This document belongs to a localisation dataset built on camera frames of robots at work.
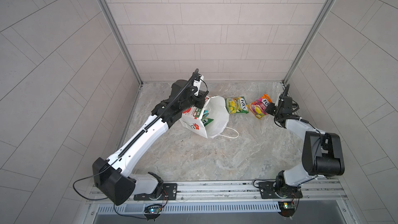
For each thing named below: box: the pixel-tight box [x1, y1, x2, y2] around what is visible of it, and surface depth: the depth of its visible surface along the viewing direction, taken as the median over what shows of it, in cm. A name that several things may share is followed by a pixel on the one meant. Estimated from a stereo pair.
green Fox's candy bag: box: [201, 109, 215, 127], surface depth 89 cm
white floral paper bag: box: [179, 95, 239, 139], surface depth 82 cm
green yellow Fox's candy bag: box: [225, 96, 250, 115], surface depth 102 cm
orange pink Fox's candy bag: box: [249, 93, 273, 120], surface depth 95 cm
